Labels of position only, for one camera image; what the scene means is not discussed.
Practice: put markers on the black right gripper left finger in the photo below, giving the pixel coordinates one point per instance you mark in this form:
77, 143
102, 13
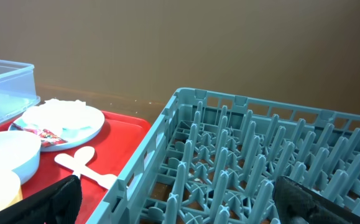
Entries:
58, 203

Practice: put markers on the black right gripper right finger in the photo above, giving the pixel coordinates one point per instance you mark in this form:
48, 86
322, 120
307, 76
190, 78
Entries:
298, 204

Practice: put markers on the white plastic fork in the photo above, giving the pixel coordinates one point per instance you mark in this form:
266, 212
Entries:
70, 162

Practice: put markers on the white plastic spoon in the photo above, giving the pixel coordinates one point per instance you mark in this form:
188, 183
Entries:
83, 155

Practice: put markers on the light blue food bowl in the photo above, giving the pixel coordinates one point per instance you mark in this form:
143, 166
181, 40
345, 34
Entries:
20, 153

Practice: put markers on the red snack wrapper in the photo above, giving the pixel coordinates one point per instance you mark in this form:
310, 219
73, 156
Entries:
47, 137

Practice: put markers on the light blue plate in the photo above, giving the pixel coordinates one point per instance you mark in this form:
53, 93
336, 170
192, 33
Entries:
74, 137

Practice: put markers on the white napkin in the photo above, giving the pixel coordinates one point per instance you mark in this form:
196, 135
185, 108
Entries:
61, 113

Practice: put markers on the grey dishwasher rack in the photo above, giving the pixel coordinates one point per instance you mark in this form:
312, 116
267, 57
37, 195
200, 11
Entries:
214, 158

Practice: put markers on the clear plastic waste bin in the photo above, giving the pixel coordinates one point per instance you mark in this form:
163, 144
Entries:
17, 89

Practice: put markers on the red plastic tray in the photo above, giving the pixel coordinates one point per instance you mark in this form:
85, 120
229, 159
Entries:
119, 137

